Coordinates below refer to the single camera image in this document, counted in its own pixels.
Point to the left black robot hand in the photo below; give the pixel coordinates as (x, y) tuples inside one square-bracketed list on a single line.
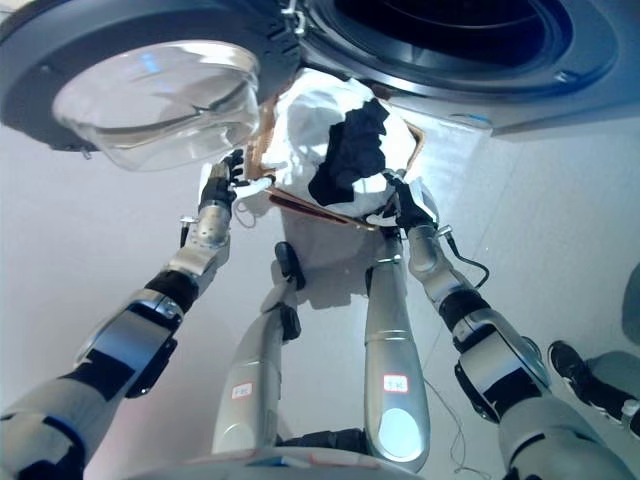
[(217, 185)]

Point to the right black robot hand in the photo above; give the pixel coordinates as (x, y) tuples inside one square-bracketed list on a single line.
[(412, 205)]

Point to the black garment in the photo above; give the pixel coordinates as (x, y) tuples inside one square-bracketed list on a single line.
[(355, 150)]

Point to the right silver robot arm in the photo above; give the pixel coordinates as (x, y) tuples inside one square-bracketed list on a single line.
[(500, 360)]

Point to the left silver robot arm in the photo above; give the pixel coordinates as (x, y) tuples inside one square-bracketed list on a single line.
[(125, 340)]

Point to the wicker laundry basket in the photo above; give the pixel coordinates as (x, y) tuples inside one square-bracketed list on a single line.
[(260, 155)]

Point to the white cloth basket liner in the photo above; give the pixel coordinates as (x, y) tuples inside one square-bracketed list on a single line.
[(305, 130)]

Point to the grey front-load washing machine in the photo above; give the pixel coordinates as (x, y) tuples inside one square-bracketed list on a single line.
[(450, 60)]

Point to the round glass washer door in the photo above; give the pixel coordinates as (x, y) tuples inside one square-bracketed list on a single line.
[(150, 95)]

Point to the right silver robot leg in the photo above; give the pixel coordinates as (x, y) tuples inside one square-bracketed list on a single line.
[(392, 325)]

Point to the silver robot leg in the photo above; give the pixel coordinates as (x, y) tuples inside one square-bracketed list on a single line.
[(392, 325), (255, 360)]

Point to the left silver robot leg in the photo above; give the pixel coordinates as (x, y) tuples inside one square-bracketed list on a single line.
[(255, 360)]

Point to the white tag on right leg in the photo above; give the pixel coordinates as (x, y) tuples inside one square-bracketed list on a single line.
[(396, 383)]

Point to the white tag on leg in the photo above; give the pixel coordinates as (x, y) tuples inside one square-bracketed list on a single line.
[(243, 391), (396, 383)]

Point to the white tag on left leg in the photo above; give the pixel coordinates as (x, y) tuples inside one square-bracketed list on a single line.
[(243, 391)]

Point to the black sneaker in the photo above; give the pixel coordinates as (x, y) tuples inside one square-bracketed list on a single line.
[(575, 370)]

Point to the grey trouser leg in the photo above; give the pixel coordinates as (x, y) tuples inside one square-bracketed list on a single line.
[(620, 365)]

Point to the silver robot torso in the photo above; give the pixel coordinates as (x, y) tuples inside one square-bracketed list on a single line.
[(280, 462)]

